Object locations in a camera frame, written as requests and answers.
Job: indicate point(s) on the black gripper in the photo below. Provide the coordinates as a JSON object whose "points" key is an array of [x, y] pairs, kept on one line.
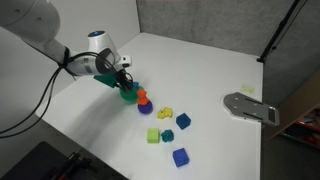
{"points": [[121, 75]]}

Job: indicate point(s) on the translucent green plastic bowl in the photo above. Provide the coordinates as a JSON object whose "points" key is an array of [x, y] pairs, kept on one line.
{"points": [[128, 96]]}

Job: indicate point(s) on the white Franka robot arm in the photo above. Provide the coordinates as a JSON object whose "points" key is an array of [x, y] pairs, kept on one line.
{"points": [[36, 23]]}

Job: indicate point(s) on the yellow small block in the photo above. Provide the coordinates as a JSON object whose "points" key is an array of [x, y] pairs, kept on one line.
{"points": [[165, 113]]}

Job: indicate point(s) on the lime green cube block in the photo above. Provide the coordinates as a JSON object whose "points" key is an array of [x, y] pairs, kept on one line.
{"points": [[153, 136]]}

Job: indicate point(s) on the blue hexagon block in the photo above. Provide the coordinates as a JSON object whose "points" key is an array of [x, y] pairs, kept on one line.
{"points": [[183, 121]]}

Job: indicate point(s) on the bright blue cube block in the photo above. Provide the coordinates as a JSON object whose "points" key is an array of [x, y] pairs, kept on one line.
{"points": [[180, 157]]}

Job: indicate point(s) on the light blue jack toy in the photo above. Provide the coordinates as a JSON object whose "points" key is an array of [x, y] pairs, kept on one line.
{"points": [[135, 85]]}

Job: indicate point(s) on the orange plastic toy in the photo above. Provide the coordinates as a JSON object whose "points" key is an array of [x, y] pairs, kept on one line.
{"points": [[142, 96]]}

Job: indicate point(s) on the purple ball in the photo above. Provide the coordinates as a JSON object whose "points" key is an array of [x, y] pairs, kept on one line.
{"points": [[145, 108]]}

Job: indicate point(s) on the teal plastic toy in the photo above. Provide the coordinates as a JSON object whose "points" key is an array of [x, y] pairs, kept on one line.
{"points": [[167, 136]]}

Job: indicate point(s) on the black tripod equipment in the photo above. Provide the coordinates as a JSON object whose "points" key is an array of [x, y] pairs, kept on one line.
{"points": [[60, 163]]}

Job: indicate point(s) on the pale yellow sticky note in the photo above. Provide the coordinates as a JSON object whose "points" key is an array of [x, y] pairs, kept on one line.
{"points": [[247, 88]]}

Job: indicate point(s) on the grey metal mounting plate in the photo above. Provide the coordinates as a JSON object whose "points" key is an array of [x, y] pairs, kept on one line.
{"points": [[246, 108]]}

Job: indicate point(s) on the black vertical pole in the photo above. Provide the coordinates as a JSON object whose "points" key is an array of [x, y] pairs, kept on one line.
{"points": [[276, 33]]}

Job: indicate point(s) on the wooden toy shelf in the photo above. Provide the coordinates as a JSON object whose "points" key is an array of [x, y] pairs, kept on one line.
{"points": [[300, 116]]}

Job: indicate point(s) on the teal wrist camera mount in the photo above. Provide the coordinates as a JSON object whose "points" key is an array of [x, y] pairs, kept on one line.
{"points": [[106, 80]]}

